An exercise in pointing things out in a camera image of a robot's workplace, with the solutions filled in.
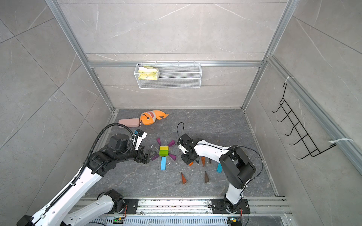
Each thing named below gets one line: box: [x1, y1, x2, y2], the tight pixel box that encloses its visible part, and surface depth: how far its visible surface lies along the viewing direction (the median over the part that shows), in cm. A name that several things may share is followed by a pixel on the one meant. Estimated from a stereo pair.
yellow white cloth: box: [138, 65, 159, 81], surface depth 88 cm
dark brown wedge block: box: [204, 170, 210, 184], surface depth 83 cm
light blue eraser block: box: [160, 156, 167, 171], surface depth 90 cm
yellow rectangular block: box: [159, 145, 169, 151], surface depth 97 cm
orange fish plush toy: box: [139, 110, 170, 126], surface depth 107 cm
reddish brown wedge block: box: [181, 172, 188, 185], surface depth 85 cm
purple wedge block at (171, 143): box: [168, 139, 176, 148], surface depth 100 cm
